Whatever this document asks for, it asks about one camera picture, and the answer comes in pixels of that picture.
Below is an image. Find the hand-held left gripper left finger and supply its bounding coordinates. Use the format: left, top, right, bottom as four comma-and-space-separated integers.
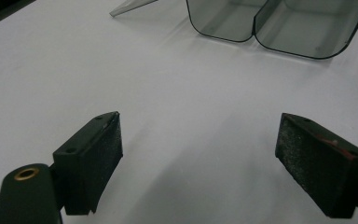
52, 111, 124, 217

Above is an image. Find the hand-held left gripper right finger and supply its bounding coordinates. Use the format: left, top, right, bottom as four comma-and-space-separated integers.
274, 112, 358, 219

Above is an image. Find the smoky transparent plastic container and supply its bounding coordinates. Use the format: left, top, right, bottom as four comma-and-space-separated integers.
253, 0, 358, 60
185, 0, 276, 43

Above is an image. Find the smoky transparent plastic lid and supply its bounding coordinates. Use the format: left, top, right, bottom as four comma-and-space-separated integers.
109, 0, 159, 18

